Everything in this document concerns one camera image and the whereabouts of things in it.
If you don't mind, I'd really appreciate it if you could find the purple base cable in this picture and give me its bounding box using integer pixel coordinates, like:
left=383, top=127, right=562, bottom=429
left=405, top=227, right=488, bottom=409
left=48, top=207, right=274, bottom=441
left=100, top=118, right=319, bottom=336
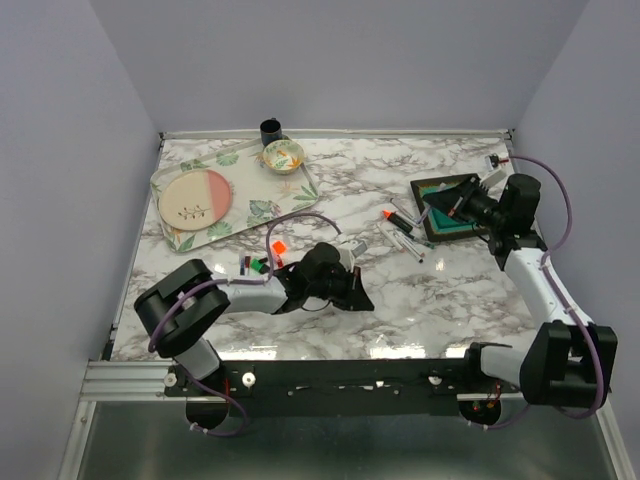
left=467, top=399, right=532, bottom=432
left=174, top=359, right=251, bottom=437

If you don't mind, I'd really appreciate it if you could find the black orange highlighter body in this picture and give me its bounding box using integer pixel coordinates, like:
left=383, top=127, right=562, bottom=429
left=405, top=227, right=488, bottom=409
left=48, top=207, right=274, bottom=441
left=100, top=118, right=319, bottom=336
left=382, top=210, right=413, bottom=236

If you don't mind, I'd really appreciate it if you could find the aluminium frame rail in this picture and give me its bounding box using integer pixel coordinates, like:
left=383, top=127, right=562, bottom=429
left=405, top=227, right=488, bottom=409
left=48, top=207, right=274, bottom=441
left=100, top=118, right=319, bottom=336
left=80, top=361, right=172, bottom=402

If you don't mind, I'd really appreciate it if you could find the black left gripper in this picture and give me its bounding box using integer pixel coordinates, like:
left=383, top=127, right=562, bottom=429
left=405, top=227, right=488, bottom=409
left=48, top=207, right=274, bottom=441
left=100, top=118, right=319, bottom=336
left=306, top=263, right=373, bottom=311

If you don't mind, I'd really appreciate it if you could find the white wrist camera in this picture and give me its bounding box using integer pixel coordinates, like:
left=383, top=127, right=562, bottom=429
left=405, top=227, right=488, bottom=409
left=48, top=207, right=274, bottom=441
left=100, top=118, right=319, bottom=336
left=480, top=154, right=509, bottom=191
left=337, top=239, right=368, bottom=271

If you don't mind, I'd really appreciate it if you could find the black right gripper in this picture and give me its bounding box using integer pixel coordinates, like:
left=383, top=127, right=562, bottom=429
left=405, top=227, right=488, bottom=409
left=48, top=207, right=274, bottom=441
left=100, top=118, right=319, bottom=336
left=424, top=174, right=507, bottom=230

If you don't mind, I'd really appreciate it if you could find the pink cap white marker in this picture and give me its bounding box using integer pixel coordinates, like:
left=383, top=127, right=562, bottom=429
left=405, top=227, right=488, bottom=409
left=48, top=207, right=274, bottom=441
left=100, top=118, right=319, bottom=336
left=396, top=230, right=435, bottom=250

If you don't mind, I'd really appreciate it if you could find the orange highlighter cap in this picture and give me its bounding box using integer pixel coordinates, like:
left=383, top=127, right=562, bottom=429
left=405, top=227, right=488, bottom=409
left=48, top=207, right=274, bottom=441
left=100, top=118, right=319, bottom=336
left=271, top=240, right=288, bottom=256

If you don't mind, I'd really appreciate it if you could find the blue red whiteboard pen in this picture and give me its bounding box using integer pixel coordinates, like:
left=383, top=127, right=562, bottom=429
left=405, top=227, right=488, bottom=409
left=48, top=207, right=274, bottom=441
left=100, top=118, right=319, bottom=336
left=240, top=255, right=251, bottom=276

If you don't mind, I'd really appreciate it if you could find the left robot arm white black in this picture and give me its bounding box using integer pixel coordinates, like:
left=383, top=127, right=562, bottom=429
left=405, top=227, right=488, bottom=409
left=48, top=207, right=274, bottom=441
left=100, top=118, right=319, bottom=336
left=134, top=240, right=374, bottom=395

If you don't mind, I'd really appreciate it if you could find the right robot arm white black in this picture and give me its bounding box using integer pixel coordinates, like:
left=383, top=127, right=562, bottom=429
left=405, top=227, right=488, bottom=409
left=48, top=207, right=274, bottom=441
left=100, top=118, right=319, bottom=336
left=422, top=174, right=618, bottom=418

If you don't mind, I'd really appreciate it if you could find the grey purple marker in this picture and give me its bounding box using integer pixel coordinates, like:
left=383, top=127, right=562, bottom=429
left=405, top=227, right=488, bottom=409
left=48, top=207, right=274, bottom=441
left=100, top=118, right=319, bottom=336
left=415, top=206, right=431, bottom=225

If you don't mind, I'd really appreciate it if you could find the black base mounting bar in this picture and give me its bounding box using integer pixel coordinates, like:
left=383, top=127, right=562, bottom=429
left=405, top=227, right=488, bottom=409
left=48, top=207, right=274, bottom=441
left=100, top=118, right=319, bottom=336
left=167, top=357, right=521, bottom=419

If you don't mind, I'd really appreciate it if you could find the peach cap white marker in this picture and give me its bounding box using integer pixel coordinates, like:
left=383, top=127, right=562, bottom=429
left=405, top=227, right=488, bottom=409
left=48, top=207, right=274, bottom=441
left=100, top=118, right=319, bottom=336
left=376, top=224, right=405, bottom=252

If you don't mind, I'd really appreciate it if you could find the green cap black highlighter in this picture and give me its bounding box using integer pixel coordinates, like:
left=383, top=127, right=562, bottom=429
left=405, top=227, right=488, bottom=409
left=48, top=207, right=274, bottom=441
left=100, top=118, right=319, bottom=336
left=249, top=258, right=270, bottom=275

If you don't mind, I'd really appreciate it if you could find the black teal square plate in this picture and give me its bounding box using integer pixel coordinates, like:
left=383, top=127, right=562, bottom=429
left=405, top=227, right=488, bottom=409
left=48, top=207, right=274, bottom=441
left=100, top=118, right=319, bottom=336
left=410, top=174, right=489, bottom=244

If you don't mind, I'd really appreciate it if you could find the floral small bowl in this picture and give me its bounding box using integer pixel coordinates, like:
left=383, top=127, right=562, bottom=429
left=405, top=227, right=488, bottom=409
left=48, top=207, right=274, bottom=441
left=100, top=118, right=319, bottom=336
left=262, top=139, right=306, bottom=175

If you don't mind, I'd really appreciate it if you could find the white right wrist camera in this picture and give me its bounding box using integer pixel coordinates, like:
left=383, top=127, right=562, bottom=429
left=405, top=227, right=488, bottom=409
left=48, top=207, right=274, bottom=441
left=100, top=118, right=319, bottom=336
left=480, top=154, right=509, bottom=191

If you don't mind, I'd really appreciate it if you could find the floral leaf pattern tray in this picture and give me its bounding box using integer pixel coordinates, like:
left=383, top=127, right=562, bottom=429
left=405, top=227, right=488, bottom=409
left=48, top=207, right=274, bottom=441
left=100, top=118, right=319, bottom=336
left=150, top=139, right=319, bottom=253

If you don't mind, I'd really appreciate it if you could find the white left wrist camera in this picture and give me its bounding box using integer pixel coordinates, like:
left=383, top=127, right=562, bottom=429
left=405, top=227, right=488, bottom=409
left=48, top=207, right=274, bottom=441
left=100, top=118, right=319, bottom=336
left=337, top=239, right=368, bottom=271

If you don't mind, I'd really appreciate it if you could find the pink cream round plate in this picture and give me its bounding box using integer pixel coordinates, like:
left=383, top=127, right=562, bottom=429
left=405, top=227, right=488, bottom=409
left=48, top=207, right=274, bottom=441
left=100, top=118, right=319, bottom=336
left=158, top=169, right=233, bottom=231

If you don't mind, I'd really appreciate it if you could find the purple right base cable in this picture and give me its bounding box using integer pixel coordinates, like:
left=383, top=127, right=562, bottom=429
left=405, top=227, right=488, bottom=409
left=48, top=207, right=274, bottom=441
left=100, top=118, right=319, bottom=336
left=467, top=399, right=532, bottom=432

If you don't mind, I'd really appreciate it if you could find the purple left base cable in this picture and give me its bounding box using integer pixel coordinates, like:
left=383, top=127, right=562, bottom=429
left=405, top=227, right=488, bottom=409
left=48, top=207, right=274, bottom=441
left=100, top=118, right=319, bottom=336
left=174, top=359, right=251, bottom=437

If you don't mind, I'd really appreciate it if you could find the dark blue mug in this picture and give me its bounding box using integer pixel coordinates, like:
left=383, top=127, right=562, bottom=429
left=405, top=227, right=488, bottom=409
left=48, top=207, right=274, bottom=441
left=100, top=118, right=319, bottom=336
left=259, top=118, right=283, bottom=147

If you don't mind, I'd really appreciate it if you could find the blue tip thin pen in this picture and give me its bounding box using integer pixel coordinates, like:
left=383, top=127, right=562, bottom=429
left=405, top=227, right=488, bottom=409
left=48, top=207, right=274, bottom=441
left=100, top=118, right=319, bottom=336
left=389, top=197, right=416, bottom=225

